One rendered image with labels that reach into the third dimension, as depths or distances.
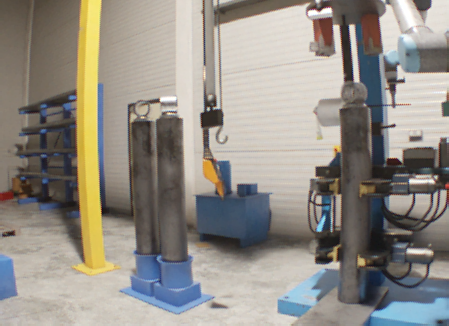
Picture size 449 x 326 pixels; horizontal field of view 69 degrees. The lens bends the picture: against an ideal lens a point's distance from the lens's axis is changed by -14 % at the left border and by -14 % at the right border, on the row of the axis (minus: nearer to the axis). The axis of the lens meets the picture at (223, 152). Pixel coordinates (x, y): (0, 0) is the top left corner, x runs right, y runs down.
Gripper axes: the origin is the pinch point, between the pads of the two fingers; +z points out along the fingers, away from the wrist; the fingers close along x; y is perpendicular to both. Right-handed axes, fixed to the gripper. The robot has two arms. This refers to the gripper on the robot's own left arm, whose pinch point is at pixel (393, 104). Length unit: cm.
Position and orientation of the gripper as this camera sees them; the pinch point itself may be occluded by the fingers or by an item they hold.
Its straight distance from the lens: 254.3
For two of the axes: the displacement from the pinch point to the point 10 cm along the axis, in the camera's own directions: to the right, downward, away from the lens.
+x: -4.3, 0.2, -9.0
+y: -9.0, 0.2, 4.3
